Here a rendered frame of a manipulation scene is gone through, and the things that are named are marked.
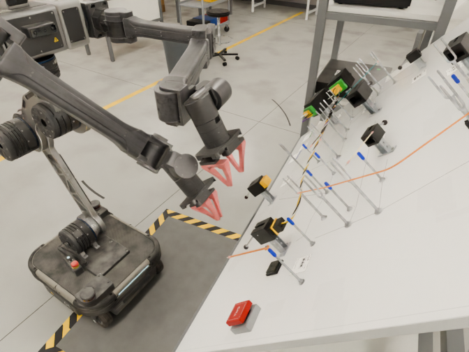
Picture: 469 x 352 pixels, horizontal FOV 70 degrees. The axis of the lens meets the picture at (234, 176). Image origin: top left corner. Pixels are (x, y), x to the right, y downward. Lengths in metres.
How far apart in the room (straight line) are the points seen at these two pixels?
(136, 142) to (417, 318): 0.62
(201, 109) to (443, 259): 0.47
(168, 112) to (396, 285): 0.51
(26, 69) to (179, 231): 1.84
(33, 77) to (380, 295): 0.69
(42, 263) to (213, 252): 0.99
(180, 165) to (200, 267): 1.49
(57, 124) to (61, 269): 0.94
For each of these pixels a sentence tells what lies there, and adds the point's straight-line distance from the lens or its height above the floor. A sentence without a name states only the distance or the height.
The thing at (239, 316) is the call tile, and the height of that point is 1.12.
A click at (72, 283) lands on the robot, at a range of 2.02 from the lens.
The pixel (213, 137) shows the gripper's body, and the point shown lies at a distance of 0.69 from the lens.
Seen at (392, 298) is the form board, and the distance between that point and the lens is 0.54.
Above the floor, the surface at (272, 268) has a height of 1.11.
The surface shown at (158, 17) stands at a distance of 6.21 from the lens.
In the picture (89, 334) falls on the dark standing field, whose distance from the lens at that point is 2.11.
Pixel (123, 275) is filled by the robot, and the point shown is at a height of 0.24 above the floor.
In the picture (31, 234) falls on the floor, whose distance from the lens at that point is 2.76.
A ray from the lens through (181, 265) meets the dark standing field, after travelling 2.22.
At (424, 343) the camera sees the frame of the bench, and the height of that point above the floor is 0.80.
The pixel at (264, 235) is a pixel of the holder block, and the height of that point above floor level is 1.15.
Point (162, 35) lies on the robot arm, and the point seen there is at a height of 1.45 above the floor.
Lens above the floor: 1.76
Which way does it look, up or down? 38 degrees down
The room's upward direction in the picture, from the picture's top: straight up
